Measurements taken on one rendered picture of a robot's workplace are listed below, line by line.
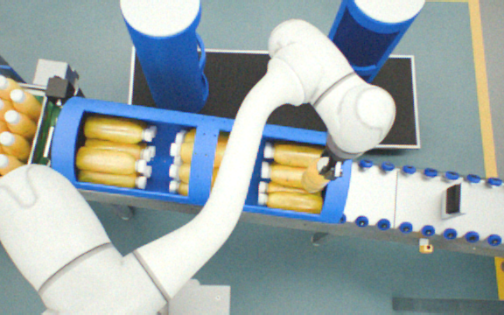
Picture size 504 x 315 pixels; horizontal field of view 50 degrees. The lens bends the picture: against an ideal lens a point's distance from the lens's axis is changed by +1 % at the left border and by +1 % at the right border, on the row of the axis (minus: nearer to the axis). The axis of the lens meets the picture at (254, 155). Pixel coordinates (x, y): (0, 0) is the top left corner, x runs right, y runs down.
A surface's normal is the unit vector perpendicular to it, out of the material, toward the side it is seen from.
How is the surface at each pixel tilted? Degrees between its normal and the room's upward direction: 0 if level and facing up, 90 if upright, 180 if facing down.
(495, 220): 0
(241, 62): 0
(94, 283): 13
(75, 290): 7
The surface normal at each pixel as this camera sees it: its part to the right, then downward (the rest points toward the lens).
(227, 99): 0.05, -0.25
